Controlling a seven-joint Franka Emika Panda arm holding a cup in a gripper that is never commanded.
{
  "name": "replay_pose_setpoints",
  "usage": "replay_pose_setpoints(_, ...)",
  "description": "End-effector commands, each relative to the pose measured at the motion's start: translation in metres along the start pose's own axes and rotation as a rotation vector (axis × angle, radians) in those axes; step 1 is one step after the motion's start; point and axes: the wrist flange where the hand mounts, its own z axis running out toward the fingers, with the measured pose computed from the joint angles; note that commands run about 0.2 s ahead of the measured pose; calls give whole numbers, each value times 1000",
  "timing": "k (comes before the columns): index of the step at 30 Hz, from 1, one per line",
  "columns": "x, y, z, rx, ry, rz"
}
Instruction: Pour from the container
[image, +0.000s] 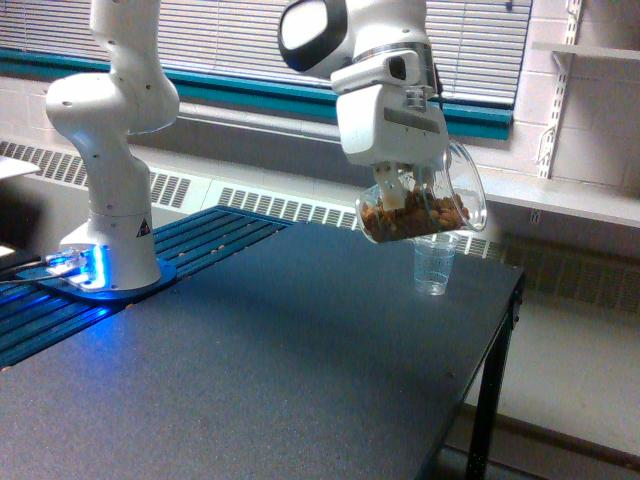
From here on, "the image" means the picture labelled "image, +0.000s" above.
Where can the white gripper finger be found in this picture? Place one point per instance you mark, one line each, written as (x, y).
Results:
(419, 179)
(387, 177)

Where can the white wall shelf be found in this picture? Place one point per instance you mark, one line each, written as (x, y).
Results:
(576, 199)

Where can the clear plastic measuring cup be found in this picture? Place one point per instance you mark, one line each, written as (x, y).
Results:
(433, 261)

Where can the white radiator vent cover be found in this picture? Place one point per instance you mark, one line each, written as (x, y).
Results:
(574, 276)

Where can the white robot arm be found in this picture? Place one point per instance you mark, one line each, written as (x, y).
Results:
(375, 54)

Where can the clear cup with nuts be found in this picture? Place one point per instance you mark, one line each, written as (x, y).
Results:
(456, 202)

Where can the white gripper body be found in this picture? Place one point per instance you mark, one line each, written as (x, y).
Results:
(383, 111)

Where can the white window blinds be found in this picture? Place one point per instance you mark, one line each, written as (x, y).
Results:
(477, 45)

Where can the black table leg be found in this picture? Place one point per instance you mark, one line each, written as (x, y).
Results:
(490, 389)

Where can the blue slotted mounting plate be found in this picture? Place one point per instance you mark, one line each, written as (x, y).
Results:
(38, 311)

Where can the white shelf bracket rail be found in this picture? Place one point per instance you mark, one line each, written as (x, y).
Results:
(563, 59)

